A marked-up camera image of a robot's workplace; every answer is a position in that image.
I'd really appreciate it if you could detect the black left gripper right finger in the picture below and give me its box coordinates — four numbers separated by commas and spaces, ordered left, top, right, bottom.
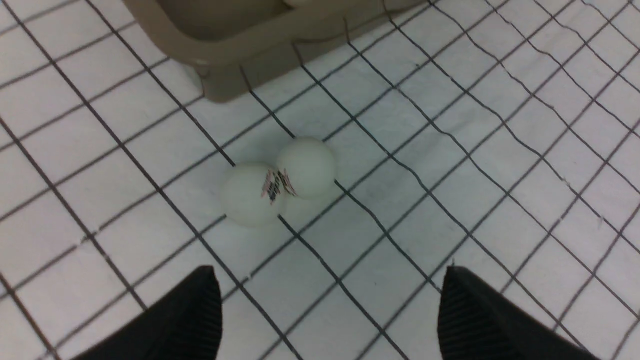
438, 266, 594, 360

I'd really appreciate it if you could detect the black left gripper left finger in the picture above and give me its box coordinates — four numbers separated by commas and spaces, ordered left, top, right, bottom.
75, 265, 223, 360

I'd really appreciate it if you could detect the white ping-pong ball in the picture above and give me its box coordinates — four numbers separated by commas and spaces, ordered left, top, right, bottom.
276, 137, 338, 199
221, 162, 288, 228

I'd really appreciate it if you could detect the white grid-pattern tablecloth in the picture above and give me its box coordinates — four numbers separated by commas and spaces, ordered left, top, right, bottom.
1, 0, 640, 360

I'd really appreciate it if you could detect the olive green plastic bin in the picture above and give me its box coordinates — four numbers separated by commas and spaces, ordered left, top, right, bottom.
124, 0, 422, 103

